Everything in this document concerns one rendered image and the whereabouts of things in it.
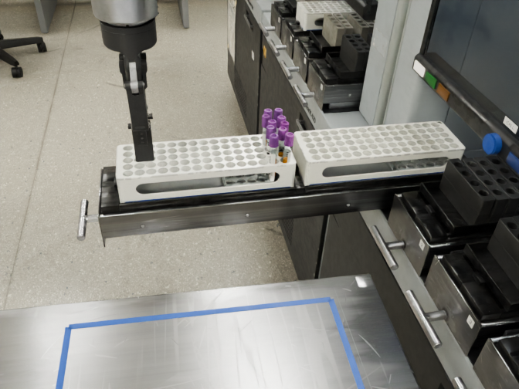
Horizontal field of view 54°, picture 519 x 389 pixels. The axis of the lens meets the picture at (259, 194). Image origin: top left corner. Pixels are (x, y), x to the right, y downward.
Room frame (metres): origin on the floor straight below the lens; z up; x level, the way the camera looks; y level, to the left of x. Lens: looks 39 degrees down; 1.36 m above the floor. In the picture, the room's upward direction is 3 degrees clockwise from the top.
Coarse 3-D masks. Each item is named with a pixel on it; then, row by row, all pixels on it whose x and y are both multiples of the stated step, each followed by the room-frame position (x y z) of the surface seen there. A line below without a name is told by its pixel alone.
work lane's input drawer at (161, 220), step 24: (240, 192) 0.68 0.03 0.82; (264, 192) 0.68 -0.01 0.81; (288, 192) 0.69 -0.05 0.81; (312, 192) 0.70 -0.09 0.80; (336, 192) 0.71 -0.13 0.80; (360, 192) 0.71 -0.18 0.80; (384, 192) 0.72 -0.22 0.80; (96, 216) 0.67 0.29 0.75; (120, 216) 0.62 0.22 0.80; (144, 216) 0.63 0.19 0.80; (168, 216) 0.64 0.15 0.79; (192, 216) 0.65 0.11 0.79; (216, 216) 0.65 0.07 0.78; (240, 216) 0.66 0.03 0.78; (264, 216) 0.67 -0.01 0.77; (288, 216) 0.68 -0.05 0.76
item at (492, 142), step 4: (488, 136) 0.61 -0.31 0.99; (492, 136) 0.61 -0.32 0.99; (496, 136) 0.61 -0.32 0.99; (484, 140) 0.62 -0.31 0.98; (488, 140) 0.61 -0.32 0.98; (492, 140) 0.60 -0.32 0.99; (496, 140) 0.60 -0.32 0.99; (500, 140) 0.60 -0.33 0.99; (484, 144) 0.62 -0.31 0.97; (488, 144) 0.61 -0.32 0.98; (492, 144) 0.60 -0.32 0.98; (496, 144) 0.60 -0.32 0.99; (500, 144) 0.60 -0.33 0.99; (484, 148) 0.61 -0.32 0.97; (488, 148) 0.61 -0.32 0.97; (492, 148) 0.60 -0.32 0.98; (496, 148) 0.59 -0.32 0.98; (500, 148) 0.60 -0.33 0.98; (488, 152) 0.60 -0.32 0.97; (492, 152) 0.60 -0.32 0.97; (496, 152) 0.60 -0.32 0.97
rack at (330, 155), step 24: (312, 144) 0.77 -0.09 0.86; (336, 144) 0.77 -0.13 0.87; (360, 144) 0.77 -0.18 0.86; (384, 144) 0.78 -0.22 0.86; (408, 144) 0.78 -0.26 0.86; (432, 144) 0.78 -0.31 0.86; (456, 144) 0.79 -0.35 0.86; (312, 168) 0.71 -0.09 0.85; (336, 168) 0.77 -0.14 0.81; (360, 168) 0.78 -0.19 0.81; (384, 168) 0.78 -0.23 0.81; (408, 168) 0.76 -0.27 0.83; (432, 168) 0.76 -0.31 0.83
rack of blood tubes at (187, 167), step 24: (168, 144) 0.75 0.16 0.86; (192, 144) 0.76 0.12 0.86; (216, 144) 0.75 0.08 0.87; (240, 144) 0.75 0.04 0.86; (120, 168) 0.67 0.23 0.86; (144, 168) 0.67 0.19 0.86; (168, 168) 0.67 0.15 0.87; (192, 168) 0.68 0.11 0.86; (216, 168) 0.68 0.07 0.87; (240, 168) 0.68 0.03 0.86; (264, 168) 0.69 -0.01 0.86; (288, 168) 0.70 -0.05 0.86; (120, 192) 0.64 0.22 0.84; (144, 192) 0.68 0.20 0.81; (168, 192) 0.66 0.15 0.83; (192, 192) 0.66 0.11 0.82; (216, 192) 0.67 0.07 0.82
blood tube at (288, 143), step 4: (288, 132) 0.71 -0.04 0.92; (288, 136) 0.70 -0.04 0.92; (292, 136) 0.70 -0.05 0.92; (284, 140) 0.71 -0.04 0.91; (288, 140) 0.70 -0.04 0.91; (292, 140) 0.70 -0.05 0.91; (284, 144) 0.70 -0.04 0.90; (288, 144) 0.70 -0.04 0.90; (292, 144) 0.70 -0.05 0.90; (284, 148) 0.71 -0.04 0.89; (288, 148) 0.70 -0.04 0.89; (284, 152) 0.70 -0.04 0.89; (288, 152) 0.70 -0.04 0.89; (284, 156) 0.70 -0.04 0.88; (288, 156) 0.70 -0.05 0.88; (284, 160) 0.70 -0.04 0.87; (288, 160) 0.70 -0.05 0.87
